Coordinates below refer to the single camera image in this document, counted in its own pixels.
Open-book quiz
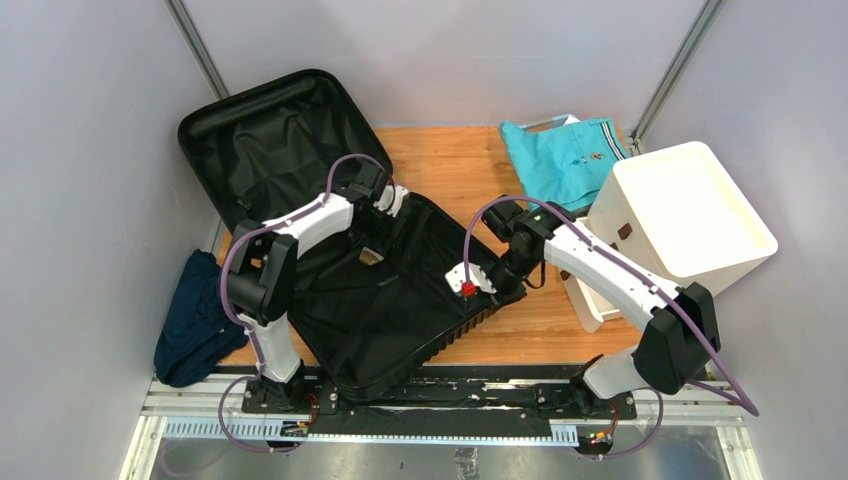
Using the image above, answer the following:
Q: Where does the teal garment with logo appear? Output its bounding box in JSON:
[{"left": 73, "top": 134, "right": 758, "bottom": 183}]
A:
[{"left": 498, "top": 117, "right": 630, "bottom": 212}]

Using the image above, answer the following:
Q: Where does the dark blue cloth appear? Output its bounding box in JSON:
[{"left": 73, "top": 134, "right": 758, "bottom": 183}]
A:
[{"left": 154, "top": 249, "right": 248, "bottom": 388}]

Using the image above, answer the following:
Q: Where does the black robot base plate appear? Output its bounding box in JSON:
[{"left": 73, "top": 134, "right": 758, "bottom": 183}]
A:
[{"left": 241, "top": 364, "right": 637, "bottom": 440}]

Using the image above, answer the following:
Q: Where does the light blue plastic basket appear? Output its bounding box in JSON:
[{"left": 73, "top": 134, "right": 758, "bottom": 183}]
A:
[{"left": 518, "top": 113, "right": 580, "bottom": 133}]

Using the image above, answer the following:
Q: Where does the white egg-shaped bottle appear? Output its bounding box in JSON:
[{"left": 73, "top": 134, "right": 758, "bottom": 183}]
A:
[{"left": 358, "top": 247, "right": 385, "bottom": 267}]

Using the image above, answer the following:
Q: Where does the black ribbed hard-shell suitcase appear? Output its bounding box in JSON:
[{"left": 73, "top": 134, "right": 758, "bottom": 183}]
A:
[{"left": 177, "top": 69, "right": 526, "bottom": 400}]

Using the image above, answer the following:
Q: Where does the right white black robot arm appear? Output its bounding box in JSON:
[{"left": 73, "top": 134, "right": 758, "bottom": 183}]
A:
[{"left": 460, "top": 195, "right": 720, "bottom": 418}]

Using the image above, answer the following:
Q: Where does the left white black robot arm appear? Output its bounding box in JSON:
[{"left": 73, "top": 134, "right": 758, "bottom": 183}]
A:
[{"left": 219, "top": 154, "right": 393, "bottom": 413}]

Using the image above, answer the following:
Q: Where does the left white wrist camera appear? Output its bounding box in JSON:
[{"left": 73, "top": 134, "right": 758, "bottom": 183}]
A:
[{"left": 374, "top": 184, "right": 410, "bottom": 217}]

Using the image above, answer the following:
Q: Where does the white three-drawer storage unit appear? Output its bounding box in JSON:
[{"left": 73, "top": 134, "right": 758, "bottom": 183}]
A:
[{"left": 579, "top": 141, "right": 778, "bottom": 296}]

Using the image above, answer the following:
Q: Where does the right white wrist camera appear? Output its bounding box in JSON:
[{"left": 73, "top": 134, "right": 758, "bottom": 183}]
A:
[{"left": 444, "top": 262, "right": 497, "bottom": 298}]

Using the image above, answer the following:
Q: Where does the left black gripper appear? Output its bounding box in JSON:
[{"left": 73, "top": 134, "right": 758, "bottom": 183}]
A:
[{"left": 350, "top": 203, "right": 405, "bottom": 259}]

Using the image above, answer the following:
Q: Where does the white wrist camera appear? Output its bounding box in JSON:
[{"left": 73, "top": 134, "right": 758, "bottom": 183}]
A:
[
  {"left": 444, "top": 262, "right": 497, "bottom": 298},
  {"left": 374, "top": 184, "right": 410, "bottom": 217}
]

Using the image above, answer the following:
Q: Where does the left aluminium frame post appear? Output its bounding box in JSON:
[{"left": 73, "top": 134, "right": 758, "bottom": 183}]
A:
[{"left": 164, "top": 0, "right": 230, "bottom": 100}]

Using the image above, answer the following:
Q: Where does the aluminium frame post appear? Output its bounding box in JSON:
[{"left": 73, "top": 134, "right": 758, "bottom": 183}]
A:
[
  {"left": 164, "top": 0, "right": 230, "bottom": 100},
  {"left": 630, "top": 0, "right": 725, "bottom": 150}
]

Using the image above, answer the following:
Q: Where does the right aluminium frame post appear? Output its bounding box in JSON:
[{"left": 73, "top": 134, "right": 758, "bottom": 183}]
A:
[{"left": 630, "top": 0, "right": 725, "bottom": 150}]

